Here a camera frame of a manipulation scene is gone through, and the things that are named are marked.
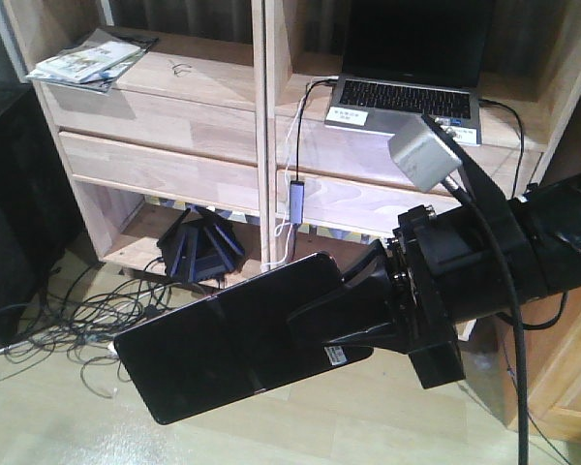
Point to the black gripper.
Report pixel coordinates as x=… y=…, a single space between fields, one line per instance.
x=460 y=268

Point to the black smartphone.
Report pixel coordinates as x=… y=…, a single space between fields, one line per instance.
x=232 y=345

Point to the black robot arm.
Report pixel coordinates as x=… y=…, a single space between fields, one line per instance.
x=550 y=218

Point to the wooden shelf desk unit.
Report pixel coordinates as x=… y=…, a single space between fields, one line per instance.
x=202 y=121

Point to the grey usb hub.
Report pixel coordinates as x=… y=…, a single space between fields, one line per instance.
x=296 y=202

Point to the black wifi router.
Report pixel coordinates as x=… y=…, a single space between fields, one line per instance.
x=200 y=249

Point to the silver laptop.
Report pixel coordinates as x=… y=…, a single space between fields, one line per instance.
x=412 y=57

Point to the black cabinet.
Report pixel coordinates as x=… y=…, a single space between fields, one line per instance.
x=38 y=211

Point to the stack of booklets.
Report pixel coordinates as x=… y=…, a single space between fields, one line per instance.
x=96 y=64

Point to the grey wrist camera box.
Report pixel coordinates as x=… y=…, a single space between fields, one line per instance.
x=421 y=155

